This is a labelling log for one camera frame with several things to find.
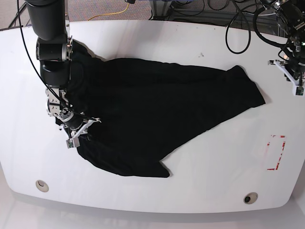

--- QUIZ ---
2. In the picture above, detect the yellow cable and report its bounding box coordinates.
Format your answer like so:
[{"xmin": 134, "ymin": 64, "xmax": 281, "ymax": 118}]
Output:
[{"xmin": 88, "ymin": 2, "xmax": 132, "ymax": 21}]

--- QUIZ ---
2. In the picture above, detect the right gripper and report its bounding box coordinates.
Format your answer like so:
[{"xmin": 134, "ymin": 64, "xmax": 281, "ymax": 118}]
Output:
[{"xmin": 58, "ymin": 114, "xmax": 101, "ymax": 143}]

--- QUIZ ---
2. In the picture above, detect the red tape rectangle marker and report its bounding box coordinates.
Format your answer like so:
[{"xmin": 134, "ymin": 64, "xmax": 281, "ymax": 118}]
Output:
[{"xmin": 265, "ymin": 135, "xmax": 286, "ymax": 171}]

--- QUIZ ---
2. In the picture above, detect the black cable loop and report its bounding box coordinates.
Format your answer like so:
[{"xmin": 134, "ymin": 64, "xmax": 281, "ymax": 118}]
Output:
[{"xmin": 225, "ymin": 0, "xmax": 289, "ymax": 54}]

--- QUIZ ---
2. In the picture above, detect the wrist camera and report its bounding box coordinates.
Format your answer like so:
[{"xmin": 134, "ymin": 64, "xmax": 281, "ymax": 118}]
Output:
[
  {"xmin": 293, "ymin": 84, "xmax": 305, "ymax": 97},
  {"xmin": 66, "ymin": 137, "xmax": 80, "ymax": 148}
]

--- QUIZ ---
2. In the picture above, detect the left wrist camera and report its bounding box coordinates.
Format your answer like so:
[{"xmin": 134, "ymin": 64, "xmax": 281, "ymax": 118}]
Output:
[{"xmin": 293, "ymin": 84, "xmax": 305, "ymax": 97}]

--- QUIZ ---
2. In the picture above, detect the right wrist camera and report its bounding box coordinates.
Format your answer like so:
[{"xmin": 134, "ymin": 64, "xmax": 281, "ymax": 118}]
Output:
[{"xmin": 66, "ymin": 137, "xmax": 80, "ymax": 148}]

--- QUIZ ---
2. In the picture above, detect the left table grommet hole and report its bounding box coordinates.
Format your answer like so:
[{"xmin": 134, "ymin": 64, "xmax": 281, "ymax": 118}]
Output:
[{"xmin": 35, "ymin": 180, "xmax": 49, "ymax": 193}]

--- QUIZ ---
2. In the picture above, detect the black t-shirt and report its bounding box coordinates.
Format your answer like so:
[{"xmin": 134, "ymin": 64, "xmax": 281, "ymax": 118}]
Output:
[{"xmin": 67, "ymin": 42, "xmax": 265, "ymax": 178}]

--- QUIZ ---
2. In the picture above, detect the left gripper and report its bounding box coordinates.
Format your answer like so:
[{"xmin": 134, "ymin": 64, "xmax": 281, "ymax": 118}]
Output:
[{"xmin": 268, "ymin": 60, "xmax": 305, "ymax": 88}]

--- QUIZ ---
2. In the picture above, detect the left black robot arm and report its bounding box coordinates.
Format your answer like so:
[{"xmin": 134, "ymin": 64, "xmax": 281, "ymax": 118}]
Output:
[{"xmin": 253, "ymin": 0, "xmax": 305, "ymax": 96}]

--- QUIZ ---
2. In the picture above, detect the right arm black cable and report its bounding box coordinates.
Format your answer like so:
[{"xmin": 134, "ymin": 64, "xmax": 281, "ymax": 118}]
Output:
[{"xmin": 16, "ymin": 0, "xmax": 101, "ymax": 122}]

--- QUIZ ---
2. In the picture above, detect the right table grommet hole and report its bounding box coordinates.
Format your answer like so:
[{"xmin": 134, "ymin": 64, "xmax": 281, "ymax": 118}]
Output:
[{"xmin": 244, "ymin": 192, "xmax": 258, "ymax": 205}]

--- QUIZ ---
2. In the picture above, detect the table grommet hole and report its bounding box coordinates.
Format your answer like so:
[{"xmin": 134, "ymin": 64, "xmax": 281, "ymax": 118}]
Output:
[
  {"xmin": 244, "ymin": 192, "xmax": 258, "ymax": 205},
  {"xmin": 35, "ymin": 180, "xmax": 49, "ymax": 193}
]

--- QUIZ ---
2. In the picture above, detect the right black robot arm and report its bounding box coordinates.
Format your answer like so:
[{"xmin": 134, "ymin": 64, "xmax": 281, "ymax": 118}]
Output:
[{"xmin": 26, "ymin": 0, "xmax": 99, "ymax": 148}]

